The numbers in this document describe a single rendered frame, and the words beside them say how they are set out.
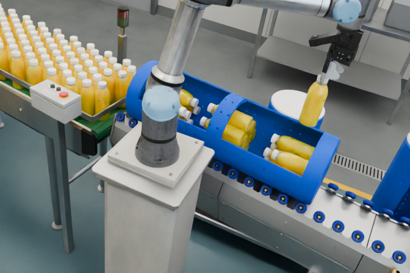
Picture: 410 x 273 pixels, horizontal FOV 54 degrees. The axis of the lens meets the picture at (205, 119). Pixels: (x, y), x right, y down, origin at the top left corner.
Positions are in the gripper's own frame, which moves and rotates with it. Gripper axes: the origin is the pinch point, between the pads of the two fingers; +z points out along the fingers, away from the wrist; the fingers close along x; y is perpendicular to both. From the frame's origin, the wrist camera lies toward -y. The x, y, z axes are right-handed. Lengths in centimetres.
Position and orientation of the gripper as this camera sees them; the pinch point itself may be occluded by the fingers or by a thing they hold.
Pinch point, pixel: (323, 77)
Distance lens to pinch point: 147.8
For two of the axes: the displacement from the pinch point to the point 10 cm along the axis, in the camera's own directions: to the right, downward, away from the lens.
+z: -1.4, 8.1, 5.7
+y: 8.5, 3.9, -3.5
